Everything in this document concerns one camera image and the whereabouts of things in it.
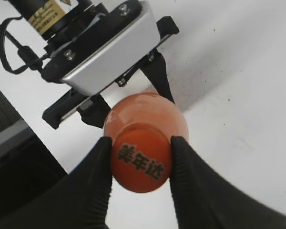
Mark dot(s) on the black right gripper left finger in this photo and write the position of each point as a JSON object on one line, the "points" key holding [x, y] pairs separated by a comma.
{"points": [[79, 201]]}

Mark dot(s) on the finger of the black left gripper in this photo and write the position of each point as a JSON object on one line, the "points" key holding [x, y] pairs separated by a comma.
{"points": [[155, 70], [94, 111]]}

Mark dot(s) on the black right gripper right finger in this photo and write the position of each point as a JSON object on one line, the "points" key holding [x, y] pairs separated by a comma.
{"points": [[205, 200]]}

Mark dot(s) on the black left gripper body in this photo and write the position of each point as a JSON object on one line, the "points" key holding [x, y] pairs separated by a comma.
{"points": [[71, 100]]}

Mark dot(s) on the orange Mirinda soda bottle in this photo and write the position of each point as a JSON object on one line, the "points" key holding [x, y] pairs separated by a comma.
{"points": [[146, 121]]}

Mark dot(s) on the orange bottle cap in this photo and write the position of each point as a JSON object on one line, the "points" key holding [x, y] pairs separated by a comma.
{"points": [[141, 159]]}

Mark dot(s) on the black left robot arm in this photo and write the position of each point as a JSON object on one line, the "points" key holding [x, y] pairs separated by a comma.
{"points": [[50, 17]]}

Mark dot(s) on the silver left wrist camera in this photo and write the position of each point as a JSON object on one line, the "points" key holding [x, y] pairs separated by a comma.
{"points": [[106, 50]]}

